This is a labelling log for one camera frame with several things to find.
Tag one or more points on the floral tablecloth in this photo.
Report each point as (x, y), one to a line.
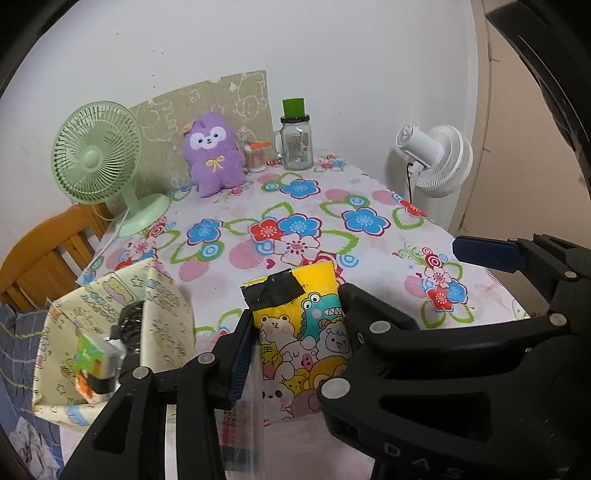
(369, 258)

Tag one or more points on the beige door frame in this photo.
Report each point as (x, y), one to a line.
(508, 138)

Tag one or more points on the white floor fan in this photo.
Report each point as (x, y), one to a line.
(438, 152)

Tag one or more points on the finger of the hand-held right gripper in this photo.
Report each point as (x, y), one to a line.
(461, 337)
(489, 252)

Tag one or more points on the wooden headboard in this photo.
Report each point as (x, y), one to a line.
(41, 249)

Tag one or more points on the yellow cartoon tissue packet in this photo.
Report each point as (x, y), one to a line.
(295, 332)

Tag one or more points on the blue plaid bedding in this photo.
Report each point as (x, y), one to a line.
(18, 369)

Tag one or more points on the clear plastic bag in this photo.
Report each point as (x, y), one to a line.
(244, 434)

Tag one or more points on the purple plush toy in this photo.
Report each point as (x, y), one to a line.
(214, 170)

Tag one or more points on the cream patterned storage box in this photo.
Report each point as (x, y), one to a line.
(166, 314)

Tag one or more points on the cotton swab jar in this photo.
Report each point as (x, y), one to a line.
(255, 161)

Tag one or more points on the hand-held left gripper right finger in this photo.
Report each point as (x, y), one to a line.
(355, 314)

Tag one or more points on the glass jar with green lid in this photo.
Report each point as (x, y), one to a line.
(296, 147)

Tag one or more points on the green tissue packet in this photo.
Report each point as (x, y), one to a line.
(92, 355)

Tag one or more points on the green desk fan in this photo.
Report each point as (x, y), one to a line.
(92, 159)

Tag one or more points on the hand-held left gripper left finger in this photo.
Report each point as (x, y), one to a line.
(238, 364)

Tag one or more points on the green patterned board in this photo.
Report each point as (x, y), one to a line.
(240, 106)

